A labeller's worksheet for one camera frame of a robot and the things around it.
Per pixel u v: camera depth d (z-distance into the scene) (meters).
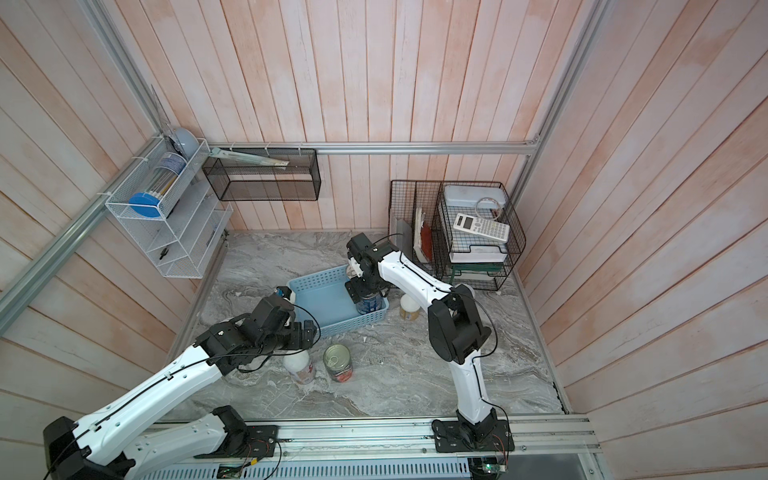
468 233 0.92
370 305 0.88
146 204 0.68
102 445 0.39
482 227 0.92
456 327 0.52
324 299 0.99
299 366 0.75
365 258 0.67
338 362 0.76
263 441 0.73
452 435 0.73
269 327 0.56
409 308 0.91
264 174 1.03
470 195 1.01
